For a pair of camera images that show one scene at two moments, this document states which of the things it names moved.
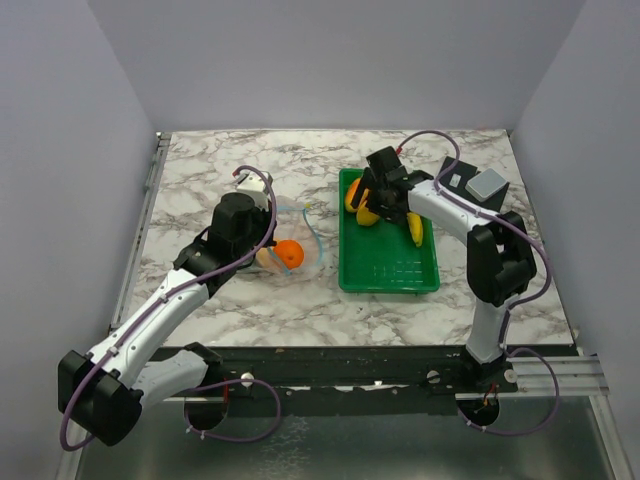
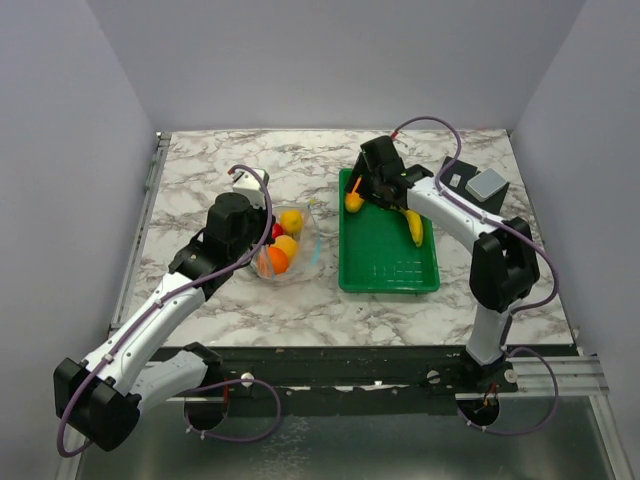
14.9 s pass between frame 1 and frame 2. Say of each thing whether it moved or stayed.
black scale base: stayed
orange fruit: moved
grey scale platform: stayed
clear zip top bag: stayed
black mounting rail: stayed
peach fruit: moved
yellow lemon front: moved
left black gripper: stayed
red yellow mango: stayed
